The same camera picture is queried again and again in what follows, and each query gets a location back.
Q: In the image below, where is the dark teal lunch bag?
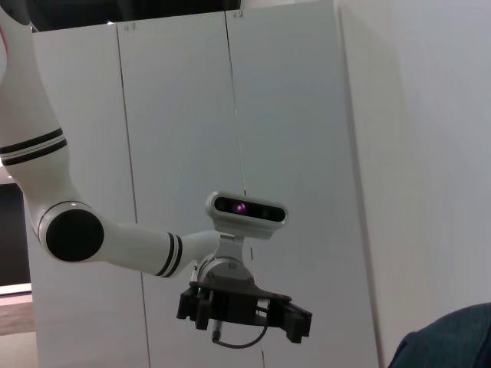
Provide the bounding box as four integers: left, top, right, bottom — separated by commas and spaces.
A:
385, 302, 491, 368

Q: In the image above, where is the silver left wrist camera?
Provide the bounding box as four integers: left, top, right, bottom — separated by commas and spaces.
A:
204, 190, 289, 241

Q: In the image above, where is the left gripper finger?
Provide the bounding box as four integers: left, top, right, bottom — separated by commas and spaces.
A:
176, 287, 212, 330
268, 298, 314, 344

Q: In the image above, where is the white panel cabinet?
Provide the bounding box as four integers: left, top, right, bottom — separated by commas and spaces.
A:
32, 0, 384, 368

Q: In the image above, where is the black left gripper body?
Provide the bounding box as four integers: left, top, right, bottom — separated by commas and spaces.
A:
188, 282, 292, 327

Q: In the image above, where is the dark left gripper cable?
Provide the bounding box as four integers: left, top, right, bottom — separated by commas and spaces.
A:
210, 320, 269, 350

